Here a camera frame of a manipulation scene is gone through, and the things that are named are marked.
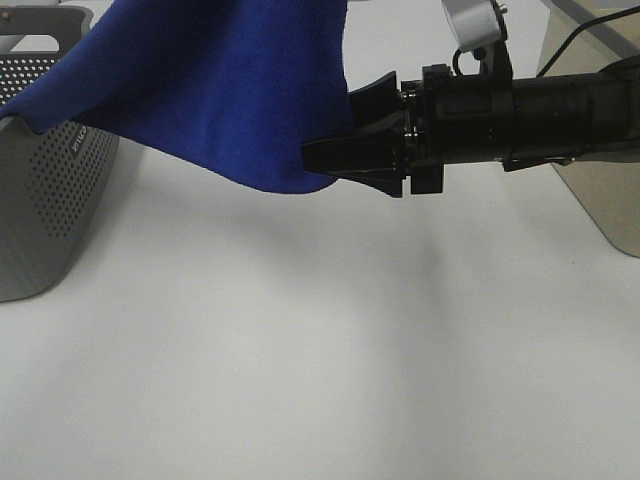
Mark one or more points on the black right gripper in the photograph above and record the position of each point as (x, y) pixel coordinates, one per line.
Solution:
(450, 120)

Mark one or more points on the blue microfibre towel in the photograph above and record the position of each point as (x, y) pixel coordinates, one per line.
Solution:
(235, 87)

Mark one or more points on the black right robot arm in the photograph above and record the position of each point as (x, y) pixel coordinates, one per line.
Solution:
(556, 119)

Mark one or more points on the beige storage box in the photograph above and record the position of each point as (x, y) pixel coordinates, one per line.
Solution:
(608, 192)

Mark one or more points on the grey perforated plastic basket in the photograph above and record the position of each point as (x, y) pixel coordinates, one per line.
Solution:
(51, 183)

